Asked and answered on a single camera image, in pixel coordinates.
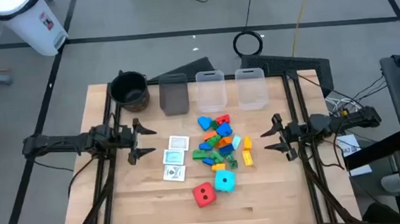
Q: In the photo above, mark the dark desk bar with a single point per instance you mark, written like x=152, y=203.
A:
x=372, y=153

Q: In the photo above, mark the small dark green toy brick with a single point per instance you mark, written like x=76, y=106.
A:
x=230, y=156
x=214, y=124
x=233, y=164

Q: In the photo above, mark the grey rounded object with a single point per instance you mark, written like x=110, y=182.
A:
x=392, y=183

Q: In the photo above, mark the teal framed card pack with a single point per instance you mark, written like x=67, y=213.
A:
x=174, y=157

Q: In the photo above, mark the dark blue toy brick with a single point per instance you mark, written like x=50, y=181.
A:
x=226, y=149

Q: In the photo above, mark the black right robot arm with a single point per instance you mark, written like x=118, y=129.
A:
x=356, y=118

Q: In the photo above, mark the yellow toy brick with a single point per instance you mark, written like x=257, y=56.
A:
x=218, y=167
x=247, y=143

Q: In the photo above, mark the red foam die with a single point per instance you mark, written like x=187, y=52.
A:
x=204, y=194

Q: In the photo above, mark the orange arch toy brick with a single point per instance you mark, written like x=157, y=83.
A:
x=224, y=142

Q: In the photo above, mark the blue heart-shaped toy brick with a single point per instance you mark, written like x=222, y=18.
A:
x=204, y=123

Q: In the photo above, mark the white step trash can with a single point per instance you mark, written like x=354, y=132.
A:
x=28, y=28

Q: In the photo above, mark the red toy brick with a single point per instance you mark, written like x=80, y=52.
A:
x=223, y=119

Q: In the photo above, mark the cyan foam die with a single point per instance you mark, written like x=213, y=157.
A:
x=225, y=181

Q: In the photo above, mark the light cyan toy brick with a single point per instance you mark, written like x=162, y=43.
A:
x=236, y=142

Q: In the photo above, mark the smoky grey plastic bin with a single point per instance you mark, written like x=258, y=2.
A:
x=173, y=96

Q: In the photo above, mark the black aluminium table frame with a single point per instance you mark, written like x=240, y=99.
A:
x=106, y=221

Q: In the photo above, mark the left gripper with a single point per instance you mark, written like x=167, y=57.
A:
x=125, y=138

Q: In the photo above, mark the black perforated panel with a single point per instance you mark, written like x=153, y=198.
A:
x=288, y=65

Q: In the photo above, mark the small blue toy brick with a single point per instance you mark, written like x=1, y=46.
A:
x=208, y=161

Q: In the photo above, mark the large blue toy brick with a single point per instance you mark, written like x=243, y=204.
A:
x=224, y=129

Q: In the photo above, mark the white labelled paper sheet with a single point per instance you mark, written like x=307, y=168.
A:
x=350, y=144

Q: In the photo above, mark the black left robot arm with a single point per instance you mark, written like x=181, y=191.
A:
x=57, y=141

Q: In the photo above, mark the black pumpkin face bucket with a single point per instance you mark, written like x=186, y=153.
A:
x=129, y=90

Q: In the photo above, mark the clear plastic storage bin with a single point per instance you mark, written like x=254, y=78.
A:
x=251, y=90
x=211, y=93

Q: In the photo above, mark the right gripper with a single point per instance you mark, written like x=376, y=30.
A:
x=295, y=131

